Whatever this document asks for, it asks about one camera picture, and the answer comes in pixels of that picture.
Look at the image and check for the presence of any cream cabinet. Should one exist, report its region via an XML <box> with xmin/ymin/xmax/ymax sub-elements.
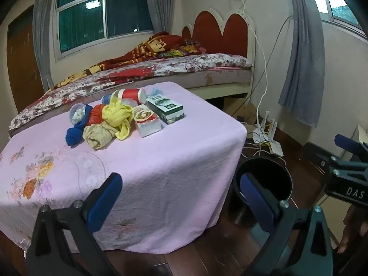
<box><xmin>315</xmin><ymin>193</ymin><xmax>350</xmax><ymax>246</ymax></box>

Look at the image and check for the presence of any white hanging cable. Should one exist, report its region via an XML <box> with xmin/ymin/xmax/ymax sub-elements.
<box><xmin>228</xmin><ymin>0</ymin><xmax>269</xmax><ymax>127</ymax></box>

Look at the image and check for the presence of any colourful printed pillow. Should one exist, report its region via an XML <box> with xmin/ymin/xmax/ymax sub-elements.
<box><xmin>162</xmin><ymin>39</ymin><xmax>207</xmax><ymax>57</ymax></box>

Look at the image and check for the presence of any red paper cup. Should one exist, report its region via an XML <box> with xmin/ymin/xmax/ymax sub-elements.
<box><xmin>111</xmin><ymin>89</ymin><xmax>147</xmax><ymax>106</ymax></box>

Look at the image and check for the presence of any cream paper box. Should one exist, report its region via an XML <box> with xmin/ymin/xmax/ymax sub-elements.
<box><xmin>356</xmin><ymin>125</ymin><xmax>368</xmax><ymax>144</ymax></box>

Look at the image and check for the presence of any floral bed sheet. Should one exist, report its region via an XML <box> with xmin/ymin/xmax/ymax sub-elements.
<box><xmin>9</xmin><ymin>53</ymin><xmax>254</xmax><ymax>131</ymax></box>

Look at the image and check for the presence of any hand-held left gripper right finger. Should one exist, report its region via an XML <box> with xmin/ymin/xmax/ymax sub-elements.
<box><xmin>239</xmin><ymin>173</ymin><xmax>334</xmax><ymax>276</ymax></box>

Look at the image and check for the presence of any person's right hand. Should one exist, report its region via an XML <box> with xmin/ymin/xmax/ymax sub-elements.
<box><xmin>337</xmin><ymin>204</ymin><xmax>368</xmax><ymax>254</ymax></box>

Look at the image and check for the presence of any red white carton box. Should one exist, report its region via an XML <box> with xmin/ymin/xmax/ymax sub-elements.
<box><xmin>133</xmin><ymin>105</ymin><xmax>161</xmax><ymax>138</ymax></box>

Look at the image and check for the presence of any white router with antennas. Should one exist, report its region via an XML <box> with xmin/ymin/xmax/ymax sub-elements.
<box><xmin>262</xmin><ymin>111</ymin><xmax>284</xmax><ymax>158</ymax></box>

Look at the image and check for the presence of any cream bed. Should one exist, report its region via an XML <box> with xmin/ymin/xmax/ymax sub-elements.
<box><xmin>8</xmin><ymin>8</ymin><xmax>256</xmax><ymax>138</ymax></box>

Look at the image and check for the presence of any black trash bin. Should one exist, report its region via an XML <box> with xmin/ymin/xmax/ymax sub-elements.
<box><xmin>233</xmin><ymin>156</ymin><xmax>293</xmax><ymax>225</ymax></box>

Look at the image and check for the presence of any red plastic bag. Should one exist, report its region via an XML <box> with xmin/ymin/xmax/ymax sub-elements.
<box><xmin>83</xmin><ymin>104</ymin><xmax>105</xmax><ymax>127</ymax></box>

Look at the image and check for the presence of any beige cloth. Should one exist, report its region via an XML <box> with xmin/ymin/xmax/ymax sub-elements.
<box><xmin>83</xmin><ymin>123</ymin><xmax>118</xmax><ymax>150</ymax></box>

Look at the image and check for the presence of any brown wooden door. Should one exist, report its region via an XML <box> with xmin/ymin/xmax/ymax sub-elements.
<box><xmin>6</xmin><ymin>4</ymin><xmax>43</xmax><ymax>114</ymax></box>

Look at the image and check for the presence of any yellow cloth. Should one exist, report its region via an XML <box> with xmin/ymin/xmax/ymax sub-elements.
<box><xmin>102</xmin><ymin>97</ymin><xmax>135</xmax><ymax>141</ymax></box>

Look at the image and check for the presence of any dark thin cable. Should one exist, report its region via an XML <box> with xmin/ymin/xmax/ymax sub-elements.
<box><xmin>230</xmin><ymin>14</ymin><xmax>294</xmax><ymax>118</ymax></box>

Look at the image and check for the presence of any white modem box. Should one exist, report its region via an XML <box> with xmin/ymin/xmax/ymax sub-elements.
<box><xmin>252</xmin><ymin>123</ymin><xmax>271</xmax><ymax>145</ymax></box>

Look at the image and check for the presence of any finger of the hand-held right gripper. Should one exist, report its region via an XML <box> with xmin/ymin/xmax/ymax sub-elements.
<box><xmin>334</xmin><ymin>134</ymin><xmax>368</xmax><ymax>161</ymax></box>
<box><xmin>328</xmin><ymin>156</ymin><xmax>368</xmax><ymax>183</ymax></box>

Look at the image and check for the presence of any grey curtain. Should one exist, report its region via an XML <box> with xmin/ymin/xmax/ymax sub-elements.
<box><xmin>143</xmin><ymin>0</ymin><xmax>171</xmax><ymax>35</ymax></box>
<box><xmin>278</xmin><ymin>0</ymin><xmax>325</xmax><ymax>128</ymax></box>
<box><xmin>32</xmin><ymin>0</ymin><xmax>62</xmax><ymax>91</ymax></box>

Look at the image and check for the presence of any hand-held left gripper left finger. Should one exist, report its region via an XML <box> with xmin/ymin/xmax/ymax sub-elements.
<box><xmin>26</xmin><ymin>172</ymin><xmax>124</xmax><ymax>276</ymax></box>

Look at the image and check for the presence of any large sliding window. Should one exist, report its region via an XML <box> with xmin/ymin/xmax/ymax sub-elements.
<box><xmin>53</xmin><ymin>0</ymin><xmax>156</xmax><ymax>61</ymax></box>

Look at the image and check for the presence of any red printed blanket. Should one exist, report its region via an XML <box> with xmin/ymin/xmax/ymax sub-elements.
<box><xmin>53</xmin><ymin>32</ymin><xmax>190</xmax><ymax>89</ymax></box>

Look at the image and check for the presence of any red white headboard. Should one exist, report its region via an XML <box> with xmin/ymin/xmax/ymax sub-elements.
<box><xmin>182</xmin><ymin>8</ymin><xmax>256</xmax><ymax>61</ymax></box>

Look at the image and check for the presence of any pink floral tablecloth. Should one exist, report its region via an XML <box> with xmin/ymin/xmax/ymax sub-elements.
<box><xmin>0</xmin><ymin>81</ymin><xmax>248</xmax><ymax>254</ymax></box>

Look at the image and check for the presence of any green white carton box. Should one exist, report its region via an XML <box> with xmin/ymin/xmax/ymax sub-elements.
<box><xmin>146</xmin><ymin>94</ymin><xmax>184</xmax><ymax>125</ymax></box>

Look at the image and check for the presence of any small side window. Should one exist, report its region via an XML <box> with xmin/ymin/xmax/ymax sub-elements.
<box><xmin>319</xmin><ymin>0</ymin><xmax>368</xmax><ymax>35</ymax></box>

